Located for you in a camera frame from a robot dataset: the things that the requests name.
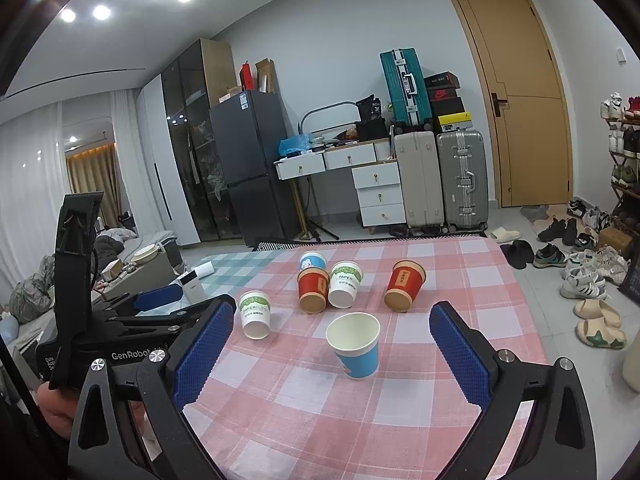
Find teal suitcase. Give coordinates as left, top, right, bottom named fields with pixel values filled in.
left=379, top=48, right=434, bottom=128

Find blue plastic bag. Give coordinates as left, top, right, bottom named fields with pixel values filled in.
left=278, top=134, right=314, bottom=157

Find small cardboard box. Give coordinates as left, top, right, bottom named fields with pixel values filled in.
left=597, top=226, right=635, bottom=260

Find black white striped mat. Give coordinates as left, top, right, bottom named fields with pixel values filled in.
left=252, top=236, right=361, bottom=253

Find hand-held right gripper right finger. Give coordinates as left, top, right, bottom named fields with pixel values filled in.
left=428, top=301, right=598, bottom=480

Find dark grey fridge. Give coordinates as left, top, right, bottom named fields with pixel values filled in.
left=209, top=89, right=303, bottom=248

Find grey crumpled cloth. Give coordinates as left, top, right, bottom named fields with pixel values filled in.
left=9, top=254, right=57, bottom=323

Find tall cardboard box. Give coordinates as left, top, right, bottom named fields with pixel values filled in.
left=255, top=59, right=277, bottom=94

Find grey doormat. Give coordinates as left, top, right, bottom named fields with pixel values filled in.
left=520, top=204, right=571, bottom=223

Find black bag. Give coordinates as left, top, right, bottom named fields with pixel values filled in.
left=356, top=96, right=394, bottom=142

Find wooden door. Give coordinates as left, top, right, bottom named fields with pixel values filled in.
left=447, top=0, right=572, bottom=208

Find white wardrobe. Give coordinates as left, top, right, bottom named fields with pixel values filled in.
left=136, top=74, right=201, bottom=247

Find arched metal frame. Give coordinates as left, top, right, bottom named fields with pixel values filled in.
left=299, top=101, right=359, bottom=144

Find beige suitcase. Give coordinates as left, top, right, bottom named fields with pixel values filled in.
left=393, top=131, right=446, bottom=237

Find pink checked tablecloth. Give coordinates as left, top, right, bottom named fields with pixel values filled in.
left=177, top=236, right=551, bottom=480

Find pile of sneakers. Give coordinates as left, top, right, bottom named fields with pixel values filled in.
left=532, top=199, right=632, bottom=302

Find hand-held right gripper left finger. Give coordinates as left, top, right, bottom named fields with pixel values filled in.
left=67, top=294, right=238, bottom=480

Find white power bank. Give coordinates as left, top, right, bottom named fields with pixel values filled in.
left=176, top=270, right=206, bottom=306

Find beige foam slide green star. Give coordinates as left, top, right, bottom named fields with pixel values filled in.
left=575, top=319, right=627, bottom=350

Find red cup brown bands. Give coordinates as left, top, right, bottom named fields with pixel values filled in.
left=383, top=259, right=427, bottom=313

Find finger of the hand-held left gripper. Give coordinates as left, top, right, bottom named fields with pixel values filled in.
left=102, top=284, right=185, bottom=317
left=107, top=301, right=217, bottom=339

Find silver suitcase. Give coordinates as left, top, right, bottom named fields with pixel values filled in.
left=436, top=130, right=490, bottom=234

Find white cup green print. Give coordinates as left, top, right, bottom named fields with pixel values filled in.
left=327, top=260, right=364, bottom=309
left=238, top=290, right=272, bottom=340

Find person's left hand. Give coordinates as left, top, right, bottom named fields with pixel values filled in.
left=36, top=382, right=82, bottom=440

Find white desk with drawers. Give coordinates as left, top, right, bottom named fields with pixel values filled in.
left=274, top=140, right=407, bottom=237

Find blue printed paper cup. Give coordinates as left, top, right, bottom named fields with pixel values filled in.
left=298, top=251, right=327, bottom=273
left=326, top=312, right=381, bottom=382

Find pair of black slippers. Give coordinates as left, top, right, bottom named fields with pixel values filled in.
left=500, top=240, right=537, bottom=268

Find golden curtain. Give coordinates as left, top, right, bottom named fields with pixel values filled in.
left=66, top=144, right=122, bottom=217

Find shoe rack with shoes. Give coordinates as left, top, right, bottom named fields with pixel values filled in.
left=600, top=92, right=640, bottom=222

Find dark glass door cabinet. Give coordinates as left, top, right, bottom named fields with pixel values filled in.
left=161, top=38, right=246, bottom=247

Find white sheer curtain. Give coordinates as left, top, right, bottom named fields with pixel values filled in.
left=0, top=87, right=147, bottom=306

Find black tripod stand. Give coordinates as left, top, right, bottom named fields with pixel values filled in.
left=299, top=180, right=341, bottom=242

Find black red shoe box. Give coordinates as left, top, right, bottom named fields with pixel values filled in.
left=430, top=99, right=466, bottom=117

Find teal checked cloth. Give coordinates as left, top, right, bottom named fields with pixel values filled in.
left=197, top=250, right=281, bottom=307

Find red paper cup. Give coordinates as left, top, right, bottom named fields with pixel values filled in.
left=297, top=268, right=331, bottom=315

